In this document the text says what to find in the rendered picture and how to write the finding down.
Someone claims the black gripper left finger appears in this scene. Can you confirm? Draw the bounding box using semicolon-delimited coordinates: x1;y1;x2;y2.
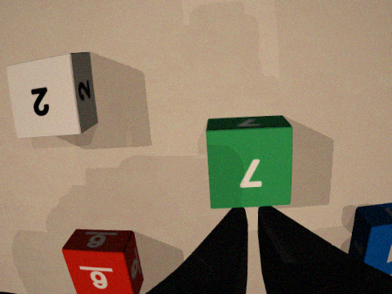
146;207;248;294

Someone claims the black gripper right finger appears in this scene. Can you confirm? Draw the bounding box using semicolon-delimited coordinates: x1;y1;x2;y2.
258;206;392;294

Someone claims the green block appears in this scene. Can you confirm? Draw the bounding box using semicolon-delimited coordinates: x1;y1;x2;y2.
206;115;293;208

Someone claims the beige block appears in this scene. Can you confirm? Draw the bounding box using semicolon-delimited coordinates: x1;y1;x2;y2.
7;52;98;138

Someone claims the red block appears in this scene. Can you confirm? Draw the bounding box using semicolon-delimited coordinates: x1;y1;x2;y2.
62;229;144;294

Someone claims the blue block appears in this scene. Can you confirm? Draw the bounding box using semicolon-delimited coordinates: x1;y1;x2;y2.
349;203;392;274

